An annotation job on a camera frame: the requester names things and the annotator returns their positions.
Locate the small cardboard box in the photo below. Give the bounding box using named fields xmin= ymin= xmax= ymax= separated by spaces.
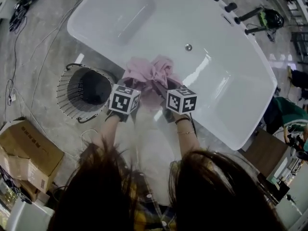
xmin=13 ymin=179 xmax=42 ymax=202

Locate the white ceramic fixture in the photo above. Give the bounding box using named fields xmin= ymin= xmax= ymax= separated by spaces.
xmin=5 ymin=198 xmax=55 ymax=231

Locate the large open cardboard box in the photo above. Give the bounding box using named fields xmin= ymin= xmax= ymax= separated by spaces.
xmin=0 ymin=119 xmax=65 ymax=195

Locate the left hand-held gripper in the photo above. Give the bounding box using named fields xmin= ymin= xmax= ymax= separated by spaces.
xmin=108 ymin=78 xmax=142 ymax=123

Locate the pink cloth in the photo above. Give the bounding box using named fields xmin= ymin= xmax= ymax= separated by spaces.
xmin=122 ymin=54 xmax=180 ymax=113

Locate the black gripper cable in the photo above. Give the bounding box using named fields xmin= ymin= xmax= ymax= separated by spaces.
xmin=188 ymin=113 xmax=198 ymax=139

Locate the black hair tie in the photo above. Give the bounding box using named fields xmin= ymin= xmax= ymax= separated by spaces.
xmin=175 ymin=117 xmax=191 ymax=126

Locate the beige studded laundry basket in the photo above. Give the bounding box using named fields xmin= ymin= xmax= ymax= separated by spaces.
xmin=56 ymin=63 xmax=119 ymax=124

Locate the person's right forearm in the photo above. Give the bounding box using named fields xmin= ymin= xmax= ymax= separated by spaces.
xmin=174 ymin=116 xmax=202 ymax=154

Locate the white bathtub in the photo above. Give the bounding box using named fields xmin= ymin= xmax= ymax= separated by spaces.
xmin=66 ymin=0 xmax=279 ymax=152

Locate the black and green bag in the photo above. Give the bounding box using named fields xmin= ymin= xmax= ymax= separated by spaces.
xmin=258 ymin=8 xmax=285 ymax=30

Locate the person's yellow plaid shirt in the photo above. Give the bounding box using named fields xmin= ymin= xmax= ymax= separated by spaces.
xmin=124 ymin=171 xmax=179 ymax=231

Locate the person's cream skirt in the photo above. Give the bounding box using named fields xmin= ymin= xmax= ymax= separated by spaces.
xmin=113 ymin=109 xmax=186 ymax=205

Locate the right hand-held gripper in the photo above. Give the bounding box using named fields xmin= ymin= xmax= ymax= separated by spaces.
xmin=155 ymin=75 xmax=198 ymax=124

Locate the white floor cable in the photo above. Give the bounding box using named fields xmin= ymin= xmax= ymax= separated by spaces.
xmin=30 ymin=0 xmax=97 ymax=159

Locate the person's left forearm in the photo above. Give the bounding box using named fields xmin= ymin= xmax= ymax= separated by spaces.
xmin=92 ymin=115 xmax=121 ymax=154

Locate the brown cabinet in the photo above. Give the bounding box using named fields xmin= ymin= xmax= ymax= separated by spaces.
xmin=240 ymin=128 xmax=290 ymax=178

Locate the black wrist strap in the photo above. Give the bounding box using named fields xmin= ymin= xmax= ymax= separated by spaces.
xmin=105 ymin=110 xmax=128 ymax=123

